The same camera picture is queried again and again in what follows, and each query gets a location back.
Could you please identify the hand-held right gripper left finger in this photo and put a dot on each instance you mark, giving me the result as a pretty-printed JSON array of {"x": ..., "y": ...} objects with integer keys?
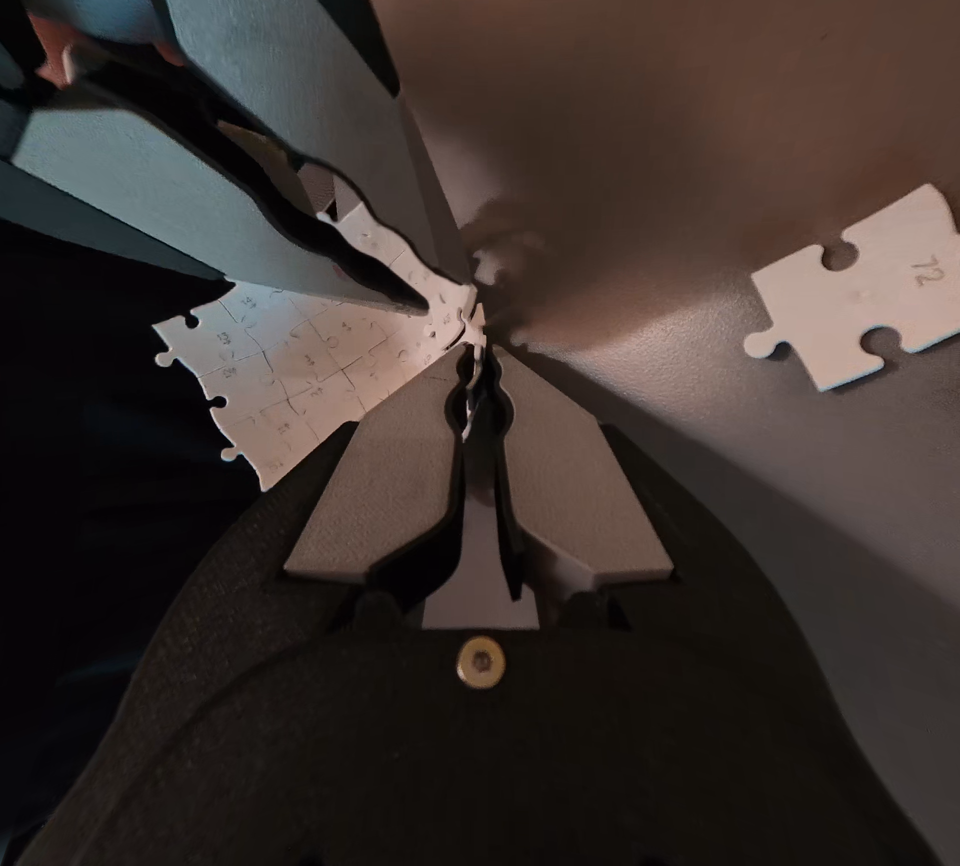
[{"x": 390, "y": 498}]

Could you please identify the partly built puzzle ball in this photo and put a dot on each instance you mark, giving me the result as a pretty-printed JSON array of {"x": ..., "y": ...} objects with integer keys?
[{"x": 300, "y": 363}]

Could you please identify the white puzzle piece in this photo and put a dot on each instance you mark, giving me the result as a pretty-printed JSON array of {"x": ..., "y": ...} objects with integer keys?
[
  {"x": 472, "y": 401},
  {"x": 862, "y": 288}
]

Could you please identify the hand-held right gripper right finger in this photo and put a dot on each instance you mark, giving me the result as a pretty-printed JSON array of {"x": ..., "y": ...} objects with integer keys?
[{"x": 577, "y": 498}]

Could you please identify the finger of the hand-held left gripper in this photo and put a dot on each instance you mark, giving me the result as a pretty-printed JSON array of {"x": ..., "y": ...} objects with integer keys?
[
  {"x": 150, "y": 183},
  {"x": 285, "y": 55}
]

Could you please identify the person's dark-clothed torso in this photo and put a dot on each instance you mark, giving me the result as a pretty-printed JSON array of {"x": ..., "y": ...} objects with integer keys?
[{"x": 75, "y": 506}]

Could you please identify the person's left hand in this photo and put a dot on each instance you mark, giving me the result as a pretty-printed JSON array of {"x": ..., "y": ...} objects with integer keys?
[{"x": 75, "y": 59}]

